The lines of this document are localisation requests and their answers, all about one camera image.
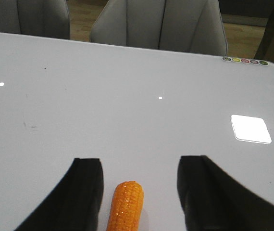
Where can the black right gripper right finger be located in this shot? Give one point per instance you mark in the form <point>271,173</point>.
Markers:
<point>213,201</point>

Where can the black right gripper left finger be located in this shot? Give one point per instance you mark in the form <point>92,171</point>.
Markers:
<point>74,203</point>

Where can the orange toy corn cob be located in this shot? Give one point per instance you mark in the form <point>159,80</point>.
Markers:
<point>126,207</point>

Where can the round sticker strip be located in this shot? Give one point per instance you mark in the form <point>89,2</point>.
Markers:
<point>245,61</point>

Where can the right beige armchair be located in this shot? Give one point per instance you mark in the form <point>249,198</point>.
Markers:
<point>193,26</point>

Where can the beige armchair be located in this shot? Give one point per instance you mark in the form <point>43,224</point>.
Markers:
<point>193,26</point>
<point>43,18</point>

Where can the left beige armchair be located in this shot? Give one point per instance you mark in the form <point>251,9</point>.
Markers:
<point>43,18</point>

